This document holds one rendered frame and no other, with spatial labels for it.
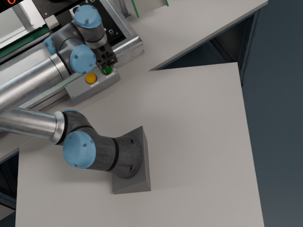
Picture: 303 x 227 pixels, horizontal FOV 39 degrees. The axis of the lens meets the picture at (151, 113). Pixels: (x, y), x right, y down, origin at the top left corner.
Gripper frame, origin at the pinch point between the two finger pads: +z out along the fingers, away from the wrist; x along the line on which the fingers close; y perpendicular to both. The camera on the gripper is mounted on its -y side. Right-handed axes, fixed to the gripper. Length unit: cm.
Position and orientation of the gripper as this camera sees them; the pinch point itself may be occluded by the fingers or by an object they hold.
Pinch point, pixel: (104, 64)
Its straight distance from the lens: 163.4
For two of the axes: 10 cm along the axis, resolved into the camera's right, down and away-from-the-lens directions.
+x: 8.5, -5.1, 1.3
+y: 5.2, 7.7, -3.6
